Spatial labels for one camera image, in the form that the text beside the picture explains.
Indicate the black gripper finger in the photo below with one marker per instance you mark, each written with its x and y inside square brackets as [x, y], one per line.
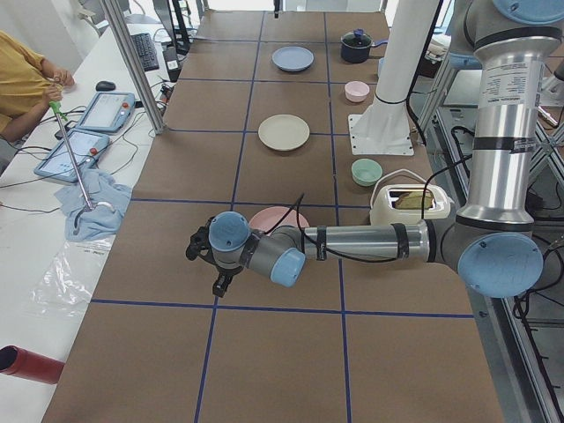
[221, 284]

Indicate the black keyboard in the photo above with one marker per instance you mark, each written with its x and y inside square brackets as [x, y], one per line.
[146, 51]

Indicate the green bowl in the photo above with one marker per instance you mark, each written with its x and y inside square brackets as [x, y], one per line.
[366, 172]

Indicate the red cylinder tube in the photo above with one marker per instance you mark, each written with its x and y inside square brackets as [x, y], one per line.
[21, 363]

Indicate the aluminium frame post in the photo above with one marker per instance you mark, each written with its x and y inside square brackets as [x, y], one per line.
[125, 44]

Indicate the green handled grabber stick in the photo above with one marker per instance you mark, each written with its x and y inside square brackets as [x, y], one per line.
[90, 205]

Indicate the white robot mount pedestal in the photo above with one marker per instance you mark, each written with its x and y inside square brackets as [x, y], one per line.
[384, 128]

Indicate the blue plate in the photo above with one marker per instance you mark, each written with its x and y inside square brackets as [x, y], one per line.
[293, 58]

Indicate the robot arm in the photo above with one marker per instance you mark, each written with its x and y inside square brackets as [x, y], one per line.
[488, 243]

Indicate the cream toaster with bread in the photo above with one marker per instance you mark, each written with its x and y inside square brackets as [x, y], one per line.
[407, 203]

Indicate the dark blue pot with lid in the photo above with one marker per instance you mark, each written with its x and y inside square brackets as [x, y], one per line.
[356, 46]

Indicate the light blue cloth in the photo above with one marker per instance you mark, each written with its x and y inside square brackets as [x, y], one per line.
[110, 200]

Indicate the light blue cup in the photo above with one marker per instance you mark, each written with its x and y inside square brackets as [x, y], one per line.
[380, 67]

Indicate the pink bowl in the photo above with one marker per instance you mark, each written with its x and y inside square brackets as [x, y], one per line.
[356, 91]

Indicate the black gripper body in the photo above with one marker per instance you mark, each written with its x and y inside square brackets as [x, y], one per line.
[225, 271]

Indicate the clear plastic bag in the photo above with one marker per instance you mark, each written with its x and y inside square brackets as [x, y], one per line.
[67, 286]

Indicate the cream white plate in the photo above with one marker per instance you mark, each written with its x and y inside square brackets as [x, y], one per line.
[283, 133]

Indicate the person in yellow shirt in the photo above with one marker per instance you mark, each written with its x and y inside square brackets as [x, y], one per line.
[29, 83]

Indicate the pink plate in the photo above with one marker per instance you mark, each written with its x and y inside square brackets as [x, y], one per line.
[269, 217]

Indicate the black computer mouse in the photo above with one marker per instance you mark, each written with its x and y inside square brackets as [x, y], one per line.
[105, 86]

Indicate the blue teach pendant far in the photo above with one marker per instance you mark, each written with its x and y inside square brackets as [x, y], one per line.
[107, 112]

